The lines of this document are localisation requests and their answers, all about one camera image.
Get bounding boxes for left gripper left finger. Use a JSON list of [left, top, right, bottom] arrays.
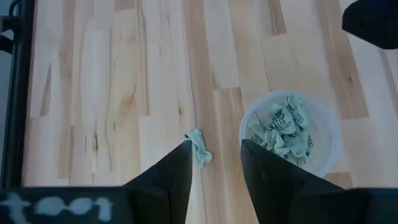
[[123, 139, 193, 224]]

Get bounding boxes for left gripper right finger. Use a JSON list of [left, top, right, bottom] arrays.
[[240, 139, 345, 224]]

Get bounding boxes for green stevia sweetener packet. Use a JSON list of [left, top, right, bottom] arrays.
[[185, 128, 213, 169], [247, 119, 274, 147], [269, 102, 299, 134], [281, 132, 314, 166], [285, 93, 315, 131]]

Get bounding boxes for clear plastic container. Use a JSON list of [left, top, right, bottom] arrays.
[[238, 90, 342, 179]]

